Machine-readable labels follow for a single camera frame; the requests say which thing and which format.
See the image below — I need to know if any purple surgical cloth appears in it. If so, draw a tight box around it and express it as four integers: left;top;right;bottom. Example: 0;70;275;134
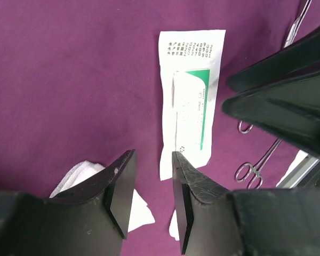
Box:
0;1;299;255

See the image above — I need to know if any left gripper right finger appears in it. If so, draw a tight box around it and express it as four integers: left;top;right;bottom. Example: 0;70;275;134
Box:
172;151;320;255

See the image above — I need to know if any white gauze pad bottom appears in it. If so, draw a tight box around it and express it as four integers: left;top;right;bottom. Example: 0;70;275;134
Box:
169;210;180;241

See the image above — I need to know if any steel hemostat bottom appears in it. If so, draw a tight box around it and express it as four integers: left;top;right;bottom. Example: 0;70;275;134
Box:
234;119;283;189

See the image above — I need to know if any white green sterile pouch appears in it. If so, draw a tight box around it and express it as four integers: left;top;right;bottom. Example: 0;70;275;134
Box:
158;29;226;181

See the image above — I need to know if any aluminium front rail frame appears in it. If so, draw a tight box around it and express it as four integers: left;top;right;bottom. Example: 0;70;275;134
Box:
276;150;320;188

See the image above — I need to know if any white gauze pad middle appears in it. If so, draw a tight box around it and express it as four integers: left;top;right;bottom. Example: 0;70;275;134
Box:
49;159;155;232

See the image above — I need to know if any steel hemostat long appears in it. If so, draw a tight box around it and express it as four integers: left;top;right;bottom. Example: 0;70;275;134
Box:
283;0;312;48

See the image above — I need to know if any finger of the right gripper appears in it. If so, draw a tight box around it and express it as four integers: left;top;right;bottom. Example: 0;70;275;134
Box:
227;26;320;92
222;72;320;159

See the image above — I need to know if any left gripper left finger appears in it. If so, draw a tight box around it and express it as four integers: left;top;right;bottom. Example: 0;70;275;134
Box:
0;150;137;255

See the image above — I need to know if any white gauze pad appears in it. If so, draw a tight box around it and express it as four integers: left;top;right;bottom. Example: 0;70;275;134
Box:
169;210;180;241
49;159;155;232

